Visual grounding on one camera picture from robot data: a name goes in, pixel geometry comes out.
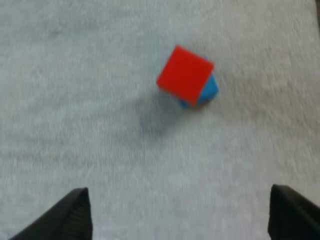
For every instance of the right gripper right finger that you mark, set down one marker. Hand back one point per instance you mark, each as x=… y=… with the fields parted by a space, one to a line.
x=292 y=215

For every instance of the blue cube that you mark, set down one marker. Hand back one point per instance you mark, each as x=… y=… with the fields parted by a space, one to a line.
x=209 y=90

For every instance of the red cube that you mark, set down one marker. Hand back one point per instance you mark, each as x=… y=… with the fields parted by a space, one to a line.
x=183 y=75

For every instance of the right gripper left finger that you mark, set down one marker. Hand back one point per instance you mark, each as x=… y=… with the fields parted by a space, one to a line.
x=67 y=220

